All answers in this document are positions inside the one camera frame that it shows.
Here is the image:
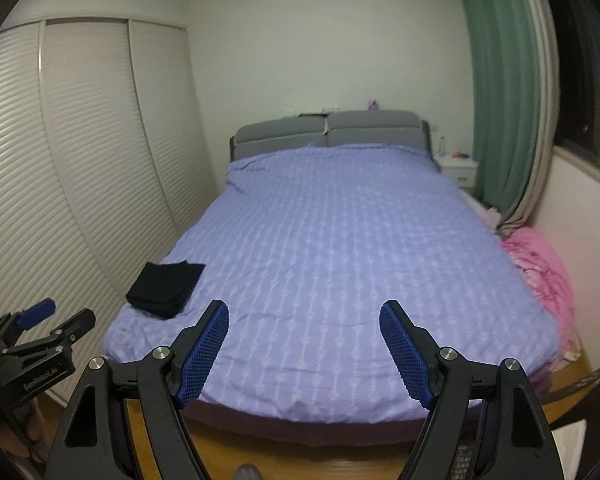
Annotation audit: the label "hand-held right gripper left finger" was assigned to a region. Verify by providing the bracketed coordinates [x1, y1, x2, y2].
[45, 299, 231, 480]

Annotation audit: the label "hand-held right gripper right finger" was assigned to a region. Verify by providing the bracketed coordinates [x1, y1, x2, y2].
[379, 299, 566, 480]

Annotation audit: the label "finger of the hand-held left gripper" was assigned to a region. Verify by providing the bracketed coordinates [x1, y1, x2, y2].
[0, 298, 57, 347]
[0, 308, 97, 361]

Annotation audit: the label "black pants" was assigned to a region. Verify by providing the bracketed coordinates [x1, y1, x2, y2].
[126, 260, 207, 320]

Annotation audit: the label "person's left hand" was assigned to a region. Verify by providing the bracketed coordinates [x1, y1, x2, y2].
[0, 395, 48, 461]

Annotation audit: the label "bed with lavender cover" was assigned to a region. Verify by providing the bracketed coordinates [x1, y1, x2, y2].
[102, 142, 561, 428]

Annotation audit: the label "white louvred wardrobe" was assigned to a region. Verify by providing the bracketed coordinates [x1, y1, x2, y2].
[0, 17, 218, 406]

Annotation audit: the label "pink blanket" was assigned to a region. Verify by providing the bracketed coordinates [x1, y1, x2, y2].
[500, 226, 578, 361]

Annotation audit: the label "white nightstand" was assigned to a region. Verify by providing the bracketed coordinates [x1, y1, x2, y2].
[432, 152, 481, 188]

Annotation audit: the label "grey padded headboard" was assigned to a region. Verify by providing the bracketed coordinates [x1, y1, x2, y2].
[228, 109, 433, 163]

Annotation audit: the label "green curtain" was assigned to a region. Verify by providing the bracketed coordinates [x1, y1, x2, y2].
[455, 0, 543, 221]

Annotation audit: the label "dark window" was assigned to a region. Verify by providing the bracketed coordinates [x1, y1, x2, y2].
[540, 0, 600, 183]

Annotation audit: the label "black cable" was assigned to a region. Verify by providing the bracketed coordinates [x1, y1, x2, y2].
[542, 357, 600, 406]

